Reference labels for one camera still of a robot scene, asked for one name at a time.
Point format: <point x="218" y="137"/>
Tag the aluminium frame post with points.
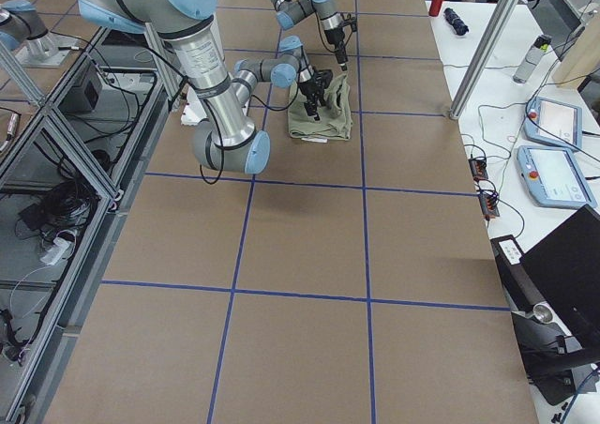
<point x="498" y="20"/>

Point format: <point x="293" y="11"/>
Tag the near blue teach pendant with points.
<point x="553" y="178"/>

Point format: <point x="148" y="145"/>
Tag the white paper hang tag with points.
<point x="317" y="140"/>

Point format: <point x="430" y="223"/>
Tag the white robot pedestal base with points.
<point x="193" y="112"/>

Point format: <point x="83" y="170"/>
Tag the folded dark blue umbrella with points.
<point x="458" y="25"/>

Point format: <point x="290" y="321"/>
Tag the olive green long-sleeve shirt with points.
<point x="336" y="120"/>

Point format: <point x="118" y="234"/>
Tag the blue teach pendant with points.
<point x="553" y="178"/>
<point x="551" y="122"/>

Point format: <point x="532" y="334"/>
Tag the far blue teach pendant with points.
<point x="551" y="122"/>

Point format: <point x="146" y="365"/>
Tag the black laptop computer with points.
<point x="562" y="270"/>

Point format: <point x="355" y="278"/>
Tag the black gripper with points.
<point x="309" y="91"/>
<point x="336" y="40"/>

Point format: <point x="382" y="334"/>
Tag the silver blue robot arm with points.
<point x="292" y="12"/>
<point x="226" y="139"/>

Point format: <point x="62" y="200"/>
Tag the clear water bottle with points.
<point x="532" y="58"/>

